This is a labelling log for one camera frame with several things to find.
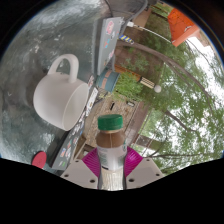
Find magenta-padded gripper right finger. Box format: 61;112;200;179
123;146;166;191

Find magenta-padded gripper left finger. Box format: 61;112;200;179
59;147;104;191

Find green-capped brown drink bottle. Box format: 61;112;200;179
95;114;129;191

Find dark-trunked leafy tree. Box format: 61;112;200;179
131;109;224;168

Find black laptop with stickers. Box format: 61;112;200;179
49;113;88;172

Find flat round red coaster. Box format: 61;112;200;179
31;150;48;170

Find white printed paper sheet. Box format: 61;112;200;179
84;87;100;118

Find white ceramic mug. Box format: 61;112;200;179
32;53;90;132

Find colourful printed card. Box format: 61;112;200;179
87;75;95;90

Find leaning thin-trunked tree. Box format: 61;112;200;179
116;39;224;114

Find orange patio umbrella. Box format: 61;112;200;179
126;7;201;48

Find grey metal mesh chair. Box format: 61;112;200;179
103;0;149;26

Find globe-topped wooden lamp post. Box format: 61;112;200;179
114;64;163;94

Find blue yellow striped post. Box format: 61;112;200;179
118;34;135;45

